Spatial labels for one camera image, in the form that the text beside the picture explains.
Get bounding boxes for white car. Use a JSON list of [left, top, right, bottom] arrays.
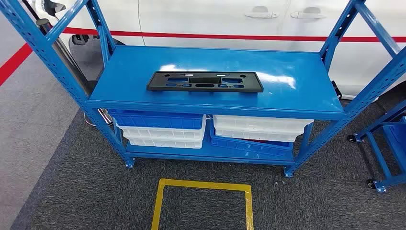
[[32, 0, 406, 101]]

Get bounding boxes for tilted blue plastic bin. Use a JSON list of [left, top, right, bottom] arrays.
[[210, 122, 294, 158]]

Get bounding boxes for black plastic plate frame part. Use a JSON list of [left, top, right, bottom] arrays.
[[146, 71, 264, 93]]

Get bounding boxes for wide red barrier belt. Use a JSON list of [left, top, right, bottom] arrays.
[[0, 43, 34, 87]]

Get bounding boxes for yellow floor tape square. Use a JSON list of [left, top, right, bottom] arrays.
[[151, 178, 254, 230]]

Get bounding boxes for blue metal shelf rack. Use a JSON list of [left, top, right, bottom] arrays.
[[0, 0, 406, 178]]

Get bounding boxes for long red barrier belt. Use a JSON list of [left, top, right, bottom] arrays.
[[62, 27, 406, 43]]

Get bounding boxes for black stanchion post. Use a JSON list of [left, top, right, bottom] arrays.
[[21, 0, 100, 93]]

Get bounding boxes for chrome stanchion post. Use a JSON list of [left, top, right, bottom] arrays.
[[35, 18, 113, 125]]

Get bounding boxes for blue wheeled shelf rack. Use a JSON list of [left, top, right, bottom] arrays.
[[347, 100, 406, 194]]

